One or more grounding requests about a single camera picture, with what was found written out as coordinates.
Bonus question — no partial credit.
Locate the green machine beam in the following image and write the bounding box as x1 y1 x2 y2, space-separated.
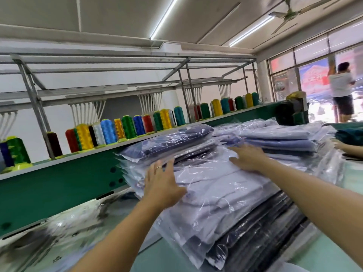
0 102 296 238

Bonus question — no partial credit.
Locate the another person's forearm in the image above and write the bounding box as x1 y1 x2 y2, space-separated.
340 142 363 159

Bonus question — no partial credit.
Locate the row of coloured thread spools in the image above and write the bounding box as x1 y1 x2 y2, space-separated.
0 91 262 173

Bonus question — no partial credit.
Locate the window with red poster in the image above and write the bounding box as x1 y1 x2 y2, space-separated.
269 20 363 124

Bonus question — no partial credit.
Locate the ceiling fan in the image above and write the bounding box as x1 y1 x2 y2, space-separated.
268 0 335 35

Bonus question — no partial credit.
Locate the stack of bagged garments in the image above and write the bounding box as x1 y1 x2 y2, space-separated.
116 119 345 272

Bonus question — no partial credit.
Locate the person's left hand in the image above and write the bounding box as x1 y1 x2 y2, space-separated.
143 158 188 212

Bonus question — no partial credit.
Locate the black machine head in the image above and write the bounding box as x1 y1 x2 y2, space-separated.
275 91 310 127

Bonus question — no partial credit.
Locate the grey metal thread rack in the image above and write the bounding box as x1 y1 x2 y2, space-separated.
0 51 259 162

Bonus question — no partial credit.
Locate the ceiling light tube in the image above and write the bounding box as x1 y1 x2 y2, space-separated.
228 14 276 49
149 0 181 40

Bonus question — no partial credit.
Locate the person's left forearm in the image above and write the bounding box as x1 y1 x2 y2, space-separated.
71 198 182 272

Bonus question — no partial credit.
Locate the person's right hand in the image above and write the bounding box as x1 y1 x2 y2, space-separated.
228 144 272 173

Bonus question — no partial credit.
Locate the person's right forearm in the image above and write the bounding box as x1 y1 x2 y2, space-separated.
255 164 363 267

